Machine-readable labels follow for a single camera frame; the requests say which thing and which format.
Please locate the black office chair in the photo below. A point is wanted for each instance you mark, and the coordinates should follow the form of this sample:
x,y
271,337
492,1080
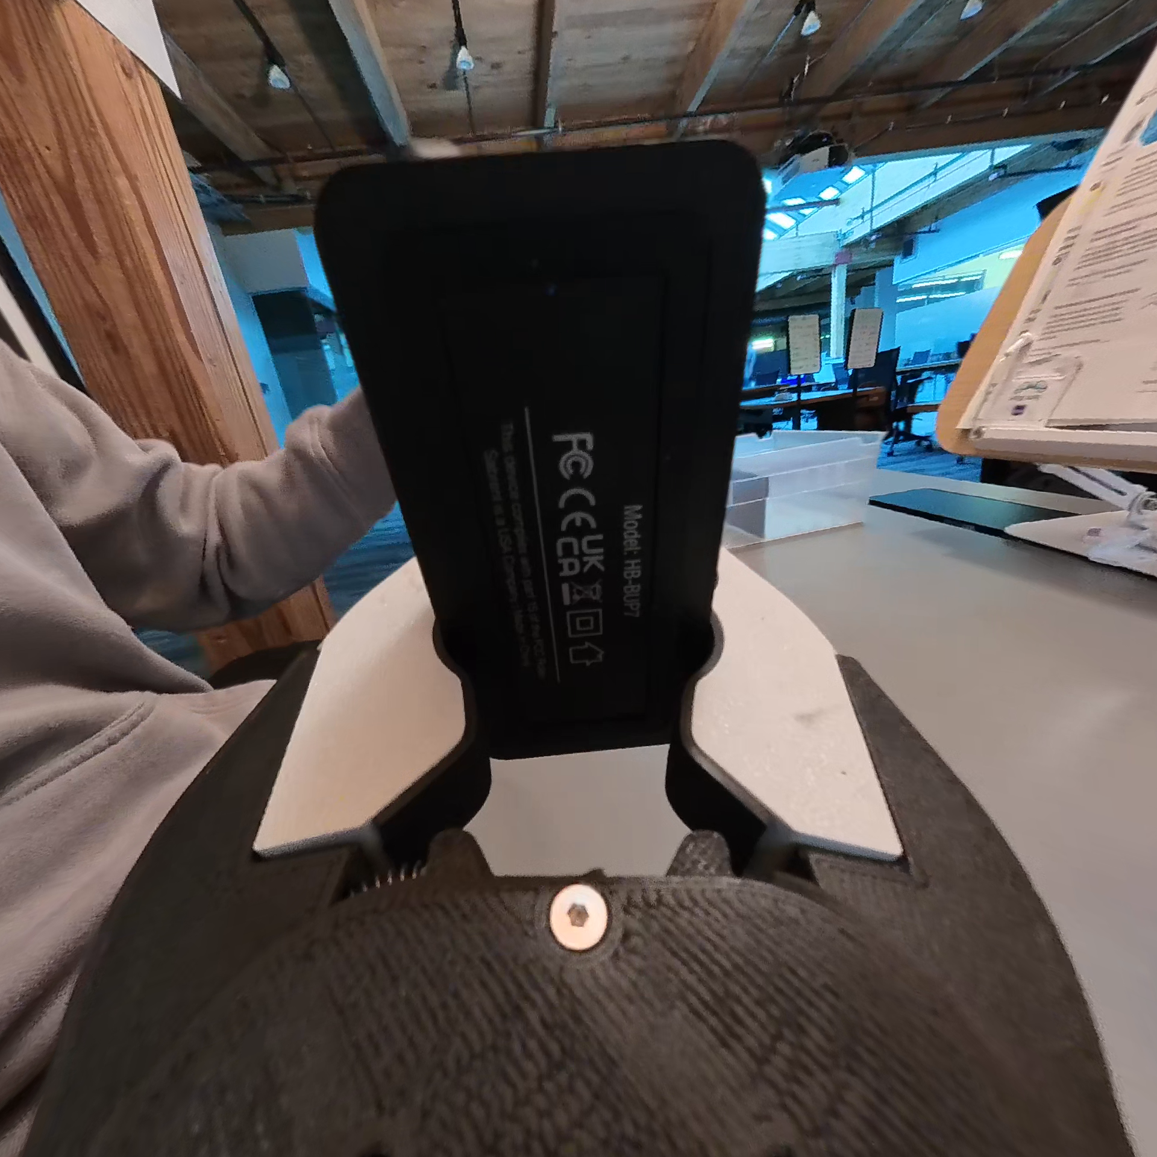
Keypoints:
x,y
903,389

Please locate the clipboard with paper sheets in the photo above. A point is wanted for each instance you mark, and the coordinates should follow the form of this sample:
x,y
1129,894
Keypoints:
x,y
1102,272

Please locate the black desk mat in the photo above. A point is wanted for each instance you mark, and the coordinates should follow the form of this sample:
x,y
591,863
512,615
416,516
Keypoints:
x,y
957,512

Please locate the ceiling projector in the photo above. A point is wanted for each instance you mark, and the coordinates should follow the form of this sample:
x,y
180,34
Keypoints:
x,y
813,156

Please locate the background wooden desk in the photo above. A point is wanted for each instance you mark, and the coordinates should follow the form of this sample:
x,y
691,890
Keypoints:
x,y
813,399

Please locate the person's left forearm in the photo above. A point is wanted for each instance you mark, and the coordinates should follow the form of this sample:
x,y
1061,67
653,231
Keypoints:
x,y
271,498

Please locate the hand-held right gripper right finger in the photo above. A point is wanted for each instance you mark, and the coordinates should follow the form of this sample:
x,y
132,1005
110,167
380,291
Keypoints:
x,y
795,724

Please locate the wooden document board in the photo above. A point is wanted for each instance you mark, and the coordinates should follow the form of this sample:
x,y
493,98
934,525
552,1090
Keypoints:
x,y
971,399

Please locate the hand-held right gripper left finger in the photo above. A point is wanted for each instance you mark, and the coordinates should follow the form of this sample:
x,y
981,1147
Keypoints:
x,y
361,724

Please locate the wooden post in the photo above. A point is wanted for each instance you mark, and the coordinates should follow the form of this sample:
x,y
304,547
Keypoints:
x,y
127,226

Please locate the clear plastic bin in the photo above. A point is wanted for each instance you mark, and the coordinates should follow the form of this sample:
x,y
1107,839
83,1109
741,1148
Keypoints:
x,y
795,484

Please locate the ceiling spot lamp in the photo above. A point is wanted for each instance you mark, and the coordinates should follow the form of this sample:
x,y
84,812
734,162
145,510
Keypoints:
x,y
464,60
811,20
278,75

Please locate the white board on stand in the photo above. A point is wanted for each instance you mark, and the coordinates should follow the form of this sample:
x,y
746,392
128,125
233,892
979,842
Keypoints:
x,y
803,344
864,338

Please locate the black electronic device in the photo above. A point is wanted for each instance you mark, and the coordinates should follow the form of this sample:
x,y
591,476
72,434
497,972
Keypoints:
x,y
543,361

